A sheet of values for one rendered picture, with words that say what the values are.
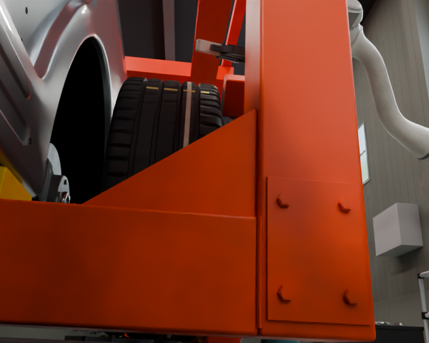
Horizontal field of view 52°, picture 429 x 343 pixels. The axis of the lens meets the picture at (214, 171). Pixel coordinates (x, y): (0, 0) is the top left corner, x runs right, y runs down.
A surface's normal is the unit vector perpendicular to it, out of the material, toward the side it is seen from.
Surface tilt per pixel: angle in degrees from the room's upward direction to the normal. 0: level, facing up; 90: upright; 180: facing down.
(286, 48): 90
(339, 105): 90
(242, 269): 90
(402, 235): 90
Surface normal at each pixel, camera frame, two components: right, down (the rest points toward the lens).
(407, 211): 0.07, -0.36
